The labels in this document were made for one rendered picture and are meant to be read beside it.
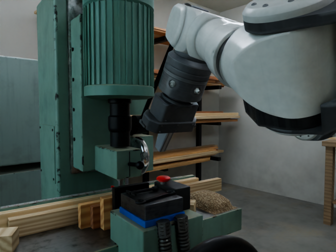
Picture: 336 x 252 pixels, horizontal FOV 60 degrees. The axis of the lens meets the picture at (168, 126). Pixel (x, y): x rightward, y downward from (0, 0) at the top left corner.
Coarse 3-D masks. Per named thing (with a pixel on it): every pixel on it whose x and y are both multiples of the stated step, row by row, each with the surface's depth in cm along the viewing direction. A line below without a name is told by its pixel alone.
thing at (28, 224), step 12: (204, 180) 93; (216, 180) 95; (24, 216) 62; (36, 216) 63; (48, 216) 64; (60, 216) 66; (72, 216) 68; (24, 228) 62; (36, 228) 63; (48, 228) 65
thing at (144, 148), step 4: (136, 136) 93; (132, 140) 93; (136, 140) 91; (140, 140) 90; (132, 144) 93; (136, 144) 91; (140, 144) 89; (144, 144) 89; (140, 148) 89; (144, 148) 88; (144, 152) 88; (148, 152) 89; (144, 156) 88; (148, 156) 89; (144, 160) 88; (148, 160) 89; (144, 164) 88; (148, 164) 89; (144, 168) 89; (144, 172) 91
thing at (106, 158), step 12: (108, 144) 81; (96, 156) 79; (108, 156) 73; (120, 156) 70; (132, 156) 72; (96, 168) 79; (108, 168) 73; (120, 168) 70; (132, 168) 72; (120, 180) 75
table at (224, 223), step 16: (240, 208) 79; (208, 224) 72; (224, 224) 75; (240, 224) 79; (32, 240) 60; (48, 240) 60; (64, 240) 60; (80, 240) 60; (96, 240) 60; (112, 240) 60
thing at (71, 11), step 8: (72, 0) 83; (80, 0) 84; (72, 8) 83; (80, 8) 84; (72, 16) 83; (72, 128) 84; (72, 136) 84; (72, 144) 84; (72, 152) 84; (72, 160) 85; (72, 168) 85
